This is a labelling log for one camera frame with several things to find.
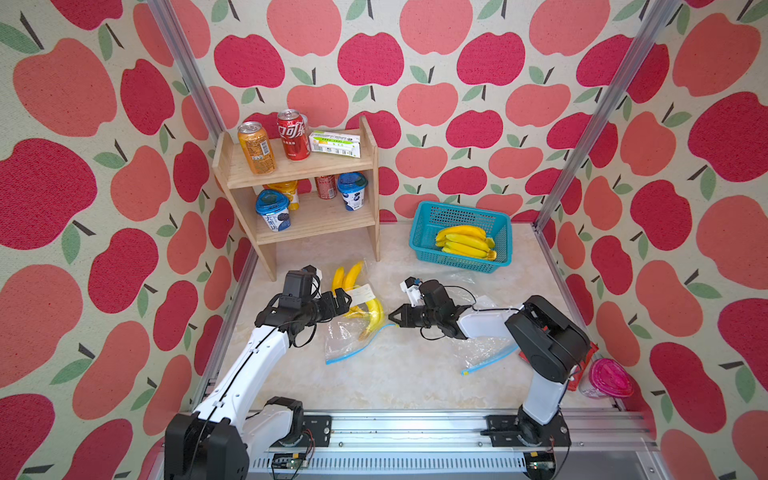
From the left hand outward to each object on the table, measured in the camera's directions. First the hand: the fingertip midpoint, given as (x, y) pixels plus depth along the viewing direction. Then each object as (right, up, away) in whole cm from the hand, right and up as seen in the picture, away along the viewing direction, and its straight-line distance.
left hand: (341, 306), depth 82 cm
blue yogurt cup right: (+2, +36, +8) cm, 37 cm away
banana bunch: (+41, +19, +20) cm, 49 cm away
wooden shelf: (-8, +26, +12) cm, 30 cm away
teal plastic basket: (+30, +29, +35) cm, 55 cm away
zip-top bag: (+7, -5, +8) cm, 12 cm away
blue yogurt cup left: (-19, +29, +1) cm, 34 cm away
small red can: (-6, +37, +13) cm, 39 cm away
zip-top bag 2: (+39, -15, +4) cm, 42 cm away
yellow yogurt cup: (-17, +35, +7) cm, 39 cm away
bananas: (+9, -2, +6) cm, 11 cm away
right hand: (+14, -6, +8) cm, 17 cm away
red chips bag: (+63, -20, -3) cm, 66 cm away
